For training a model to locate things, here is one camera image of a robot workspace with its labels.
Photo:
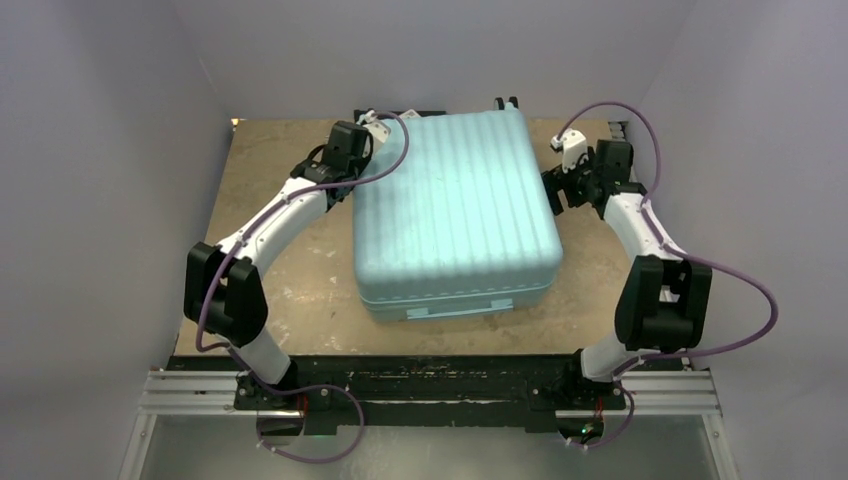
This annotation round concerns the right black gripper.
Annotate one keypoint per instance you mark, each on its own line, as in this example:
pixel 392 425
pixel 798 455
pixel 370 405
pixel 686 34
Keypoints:
pixel 554 179

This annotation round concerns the light blue suitcase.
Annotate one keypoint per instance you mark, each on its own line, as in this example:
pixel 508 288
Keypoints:
pixel 454 220

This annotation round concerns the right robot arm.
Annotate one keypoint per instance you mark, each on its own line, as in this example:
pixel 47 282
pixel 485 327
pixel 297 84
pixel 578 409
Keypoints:
pixel 596 370

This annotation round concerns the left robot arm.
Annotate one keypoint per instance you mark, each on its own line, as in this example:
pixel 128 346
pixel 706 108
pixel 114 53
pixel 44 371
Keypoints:
pixel 224 293

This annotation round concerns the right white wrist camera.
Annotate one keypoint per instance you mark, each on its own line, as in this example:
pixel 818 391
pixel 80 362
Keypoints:
pixel 572 145

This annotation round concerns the black metal base rail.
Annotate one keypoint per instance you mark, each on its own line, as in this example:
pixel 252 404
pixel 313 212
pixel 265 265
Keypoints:
pixel 536 393

